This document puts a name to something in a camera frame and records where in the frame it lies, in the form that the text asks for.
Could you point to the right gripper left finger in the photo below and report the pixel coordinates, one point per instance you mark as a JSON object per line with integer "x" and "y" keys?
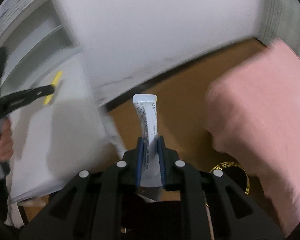
{"x": 88, "y": 206}

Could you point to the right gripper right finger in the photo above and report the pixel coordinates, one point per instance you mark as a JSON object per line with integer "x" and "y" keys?
{"x": 215, "y": 207}

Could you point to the yellow small wrapper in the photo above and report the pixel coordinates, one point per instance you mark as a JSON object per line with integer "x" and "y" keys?
{"x": 55, "y": 82}

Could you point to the left hand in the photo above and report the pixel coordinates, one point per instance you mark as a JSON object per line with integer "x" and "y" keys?
{"x": 6, "y": 142}

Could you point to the grey desk shelf unit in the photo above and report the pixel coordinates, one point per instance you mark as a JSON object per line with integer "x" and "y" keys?
{"x": 37, "y": 41}

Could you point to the pink bed sheet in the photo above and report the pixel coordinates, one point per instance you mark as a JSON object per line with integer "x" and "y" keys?
{"x": 253, "y": 114}

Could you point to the grey curtain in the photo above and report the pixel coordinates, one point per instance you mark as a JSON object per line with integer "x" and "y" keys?
{"x": 280, "y": 19}

